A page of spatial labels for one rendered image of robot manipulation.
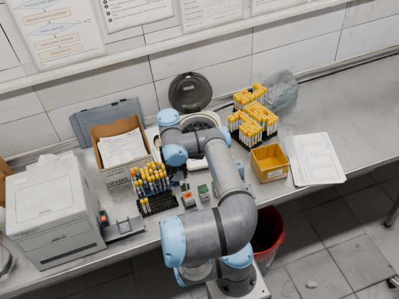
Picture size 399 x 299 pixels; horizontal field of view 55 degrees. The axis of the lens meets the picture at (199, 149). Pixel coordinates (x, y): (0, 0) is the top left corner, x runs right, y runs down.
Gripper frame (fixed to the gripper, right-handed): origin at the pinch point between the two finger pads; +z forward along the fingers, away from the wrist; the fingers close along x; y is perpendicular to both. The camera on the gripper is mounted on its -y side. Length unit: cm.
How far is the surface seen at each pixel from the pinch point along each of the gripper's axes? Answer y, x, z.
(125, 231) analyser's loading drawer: 28.9, 4.2, 16.6
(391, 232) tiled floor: -125, 12, 108
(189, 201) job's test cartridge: 0.3, 1.9, 14.4
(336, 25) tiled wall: -103, -57, -9
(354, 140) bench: -86, -5, 21
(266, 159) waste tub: -42.1, -10.1, 19.8
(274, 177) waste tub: -39.5, 2.1, 17.6
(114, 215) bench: 32.2, -8.0, 20.6
